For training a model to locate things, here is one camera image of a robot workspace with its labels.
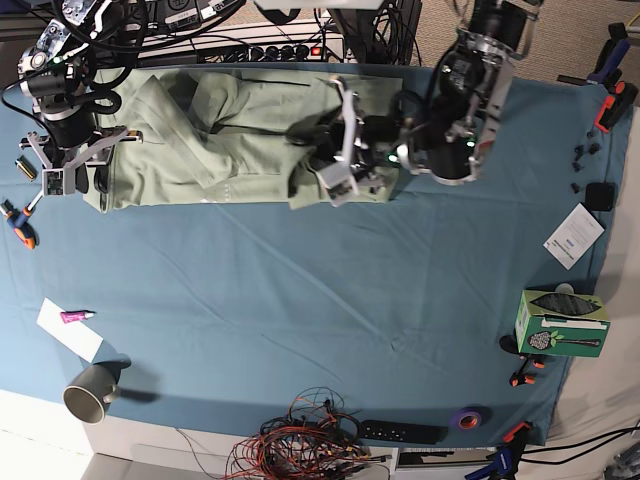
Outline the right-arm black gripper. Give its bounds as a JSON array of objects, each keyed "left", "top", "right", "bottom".
[{"left": 75, "top": 165, "right": 110, "bottom": 195}]

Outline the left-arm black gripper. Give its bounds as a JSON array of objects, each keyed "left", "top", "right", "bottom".
[{"left": 287, "top": 112, "right": 344, "bottom": 163}]

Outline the green T-shirt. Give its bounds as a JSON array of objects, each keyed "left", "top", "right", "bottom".
[{"left": 82, "top": 67, "right": 405, "bottom": 215}]

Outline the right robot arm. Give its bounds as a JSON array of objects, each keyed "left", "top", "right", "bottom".
[{"left": 15, "top": 1, "right": 149, "bottom": 196}]

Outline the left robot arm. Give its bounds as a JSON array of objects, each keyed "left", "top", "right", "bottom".
[{"left": 285, "top": 1, "right": 542, "bottom": 196}]

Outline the small green battery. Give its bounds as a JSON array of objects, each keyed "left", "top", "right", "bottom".
[{"left": 15, "top": 156, "right": 38, "bottom": 182}]

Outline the black power strip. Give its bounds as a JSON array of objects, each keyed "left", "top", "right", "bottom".
[{"left": 194, "top": 41, "right": 344, "bottom": 63}]

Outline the pink glue tube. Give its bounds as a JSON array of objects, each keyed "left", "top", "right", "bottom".
[{"left": 60, "top": 310, "right": 96, "bottom": 324}]

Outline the white paper sheet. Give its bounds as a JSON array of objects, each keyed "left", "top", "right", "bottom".
[{"left": 36, "top": 298, "right": 103, "bottom": 363}]

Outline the blue table cloth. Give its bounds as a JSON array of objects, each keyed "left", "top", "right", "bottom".
[{"left": 1, "top": 80, "right": 632, "bottom": 446}]

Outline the grey ceramic mug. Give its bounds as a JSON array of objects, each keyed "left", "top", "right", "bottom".
[{"left": 62, "top": 364, "right": 120, "bottom": 425}]

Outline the white printed card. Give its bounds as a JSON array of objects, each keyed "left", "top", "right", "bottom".
[{"left": 543, "top": 203, "right": 605, "bottom": 270}]

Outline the black square box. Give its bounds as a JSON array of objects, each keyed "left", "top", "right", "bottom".
[{"left": 584, "top": 182, "right": 616, "bottom": 212}]

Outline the blue black clamp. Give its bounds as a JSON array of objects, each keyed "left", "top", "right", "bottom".
[{"left": 586, "top": 22, "right": 630, "bottom": 88}]

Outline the green cardboard box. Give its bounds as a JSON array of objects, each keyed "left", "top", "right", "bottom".
[{"left": 514, "top": 290, "right": 611, "bottom": 358}]

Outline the orange black table clamp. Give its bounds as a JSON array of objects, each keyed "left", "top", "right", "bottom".
[{"left": 594, "top": 81, "right": 639, "bottom": 133}]

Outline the small orange spring clamp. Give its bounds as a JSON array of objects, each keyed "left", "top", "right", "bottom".
[{"left": 509, "top": 354, "right": 545, "bottom": 387}]

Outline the black remote control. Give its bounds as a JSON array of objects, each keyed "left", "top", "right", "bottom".
[{"left": 358, "top": 420, "right": 448, "bottom": 445}]

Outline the purple tape roll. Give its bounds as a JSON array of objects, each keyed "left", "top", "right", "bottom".
[{"left": 449, "top": 407, "right": 484, "bottom": 431}]

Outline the blue orange bar clamp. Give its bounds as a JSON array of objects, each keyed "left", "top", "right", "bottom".
[{"left": 464, "top": 422, "right": 532, "bottom": 480}]

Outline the left-arm white wrist camera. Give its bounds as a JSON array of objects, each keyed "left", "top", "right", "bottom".
[{"left": 316, "top": 161, "right": 359, "bottom": 207}]

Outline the right-arm white wrist camera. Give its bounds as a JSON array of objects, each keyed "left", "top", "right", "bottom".
[{"left": 42, "top": 169, "right": 66, "bottom": 196}]

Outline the red black wire bundle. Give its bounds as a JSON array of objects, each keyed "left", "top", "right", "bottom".
[{"left": 224, "top": 385, "right": 394, "bottom": 480}]

